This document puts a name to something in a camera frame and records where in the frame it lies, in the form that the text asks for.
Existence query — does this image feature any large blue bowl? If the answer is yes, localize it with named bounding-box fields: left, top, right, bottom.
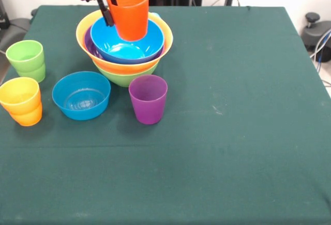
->
left=89, top=17, right=165, bottom=65

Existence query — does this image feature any dark equipment box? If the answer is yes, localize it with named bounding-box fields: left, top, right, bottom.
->
left=0, top=0, right=11, bottom=31

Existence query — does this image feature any yellow cup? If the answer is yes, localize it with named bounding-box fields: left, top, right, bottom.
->
left=0, top=77, right=42, bottom=116

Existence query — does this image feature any red-orange cup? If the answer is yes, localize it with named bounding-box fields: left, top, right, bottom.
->
left=106, top=0, right=150, bottom=42

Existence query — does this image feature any small blue bowl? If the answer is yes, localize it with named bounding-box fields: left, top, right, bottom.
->
left=52, top=71, right=112, bottom=121

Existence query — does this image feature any green cup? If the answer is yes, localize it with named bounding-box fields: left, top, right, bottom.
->
left=5, top=40, right=45, bottom=74
left=18, top=63, right=47, bottom=83

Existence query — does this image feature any green bowl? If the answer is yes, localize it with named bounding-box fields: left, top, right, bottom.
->
left=98, top=63, right=159, bottom=88

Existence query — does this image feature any purple cup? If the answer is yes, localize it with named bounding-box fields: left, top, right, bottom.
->
left=128, top=74, right=169, bottom=125

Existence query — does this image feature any purple bowl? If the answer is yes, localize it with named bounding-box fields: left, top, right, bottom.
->
left=84, top=26, right=164, bottom=65

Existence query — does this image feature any orange cup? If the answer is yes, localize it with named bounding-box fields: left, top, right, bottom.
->
left=9, top=103, right=43, bottom=127

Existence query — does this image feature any black stand with knob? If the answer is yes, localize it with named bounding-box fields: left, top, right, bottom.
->
left=301, top=12, right=331, bottom=63

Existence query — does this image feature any dark green table cloth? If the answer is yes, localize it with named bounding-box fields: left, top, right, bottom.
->
left=0, top=4, right=331, bottom=225

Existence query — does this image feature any yellow bowl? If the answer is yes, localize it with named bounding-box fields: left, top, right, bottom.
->
left=76, top=9, right=173, bottom=76

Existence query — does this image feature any blue cable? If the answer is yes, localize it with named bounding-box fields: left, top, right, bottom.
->
left=309, top=27, right=331, bottom=64

